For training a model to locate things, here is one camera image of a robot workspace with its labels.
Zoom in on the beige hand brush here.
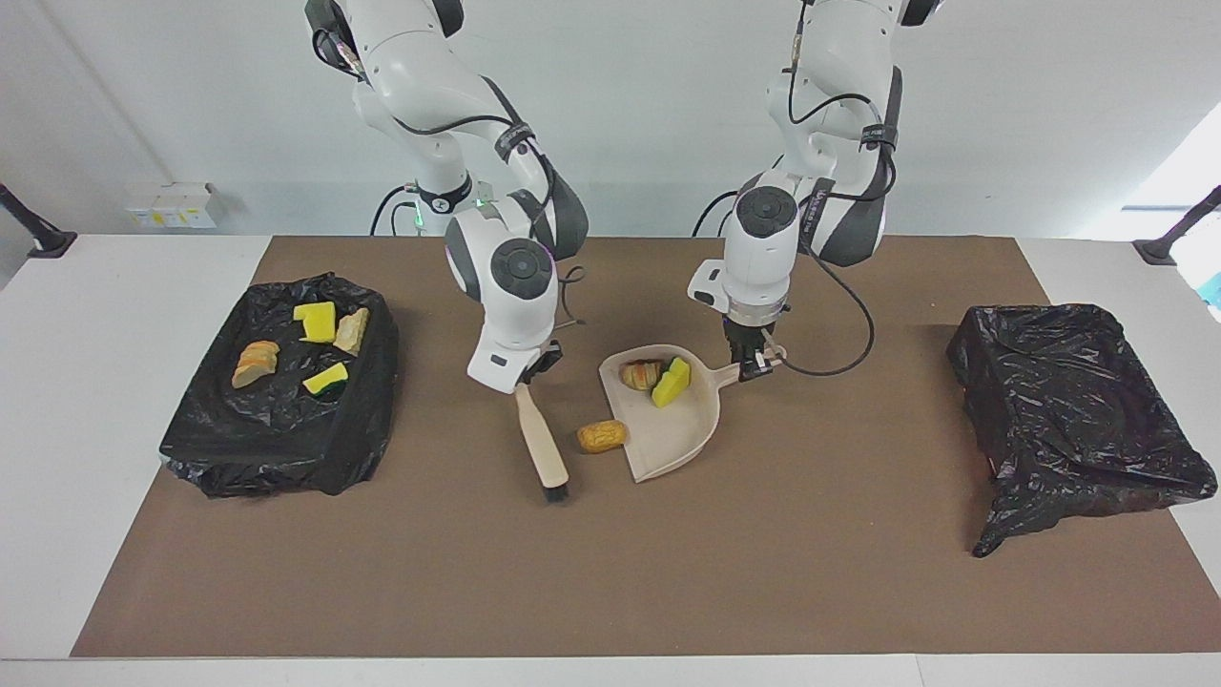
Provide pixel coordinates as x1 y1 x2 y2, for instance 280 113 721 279
515 382 571 505

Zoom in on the yellow sponge wedge piece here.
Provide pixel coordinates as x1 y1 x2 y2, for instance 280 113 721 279
652 357 692 409

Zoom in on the beige plastic dustpan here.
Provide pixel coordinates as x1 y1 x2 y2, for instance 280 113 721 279
598 343 788 484

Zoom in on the brown bread roll toy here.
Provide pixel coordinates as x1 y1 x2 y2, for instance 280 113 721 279
576 420 629 455

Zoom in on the pale cream bread piece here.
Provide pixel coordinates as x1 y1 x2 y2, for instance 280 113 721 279
334 306 371 357

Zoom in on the green and yellow sponge piece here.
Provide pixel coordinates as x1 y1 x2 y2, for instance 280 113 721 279
302 362 350 397

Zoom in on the L-shaped yellow sponge piece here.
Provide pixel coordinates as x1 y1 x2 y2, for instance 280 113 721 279
293 302 338 344

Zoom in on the black bag lined bin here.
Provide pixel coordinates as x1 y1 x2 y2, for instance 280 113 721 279
947 303 1219 559
159 273 400 499

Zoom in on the brown table mat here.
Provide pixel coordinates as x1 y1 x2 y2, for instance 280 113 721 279
72 236 1221 657

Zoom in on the black clamp stand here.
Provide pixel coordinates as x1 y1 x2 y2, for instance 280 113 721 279
0 181 77 259
1133 186 1221 266

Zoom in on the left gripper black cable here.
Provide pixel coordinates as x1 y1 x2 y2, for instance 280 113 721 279
763 0 902 378

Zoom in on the left arm base cable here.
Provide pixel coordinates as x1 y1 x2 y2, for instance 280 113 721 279
692 189 745 237

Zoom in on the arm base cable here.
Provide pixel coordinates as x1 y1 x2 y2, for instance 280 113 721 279
370 184 413 237
692 189 745 237

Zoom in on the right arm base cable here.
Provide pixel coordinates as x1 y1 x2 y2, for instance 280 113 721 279
370 184 413 237

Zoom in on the white wall socket box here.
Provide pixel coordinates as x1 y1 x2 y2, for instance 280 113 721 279
127 183 218 230

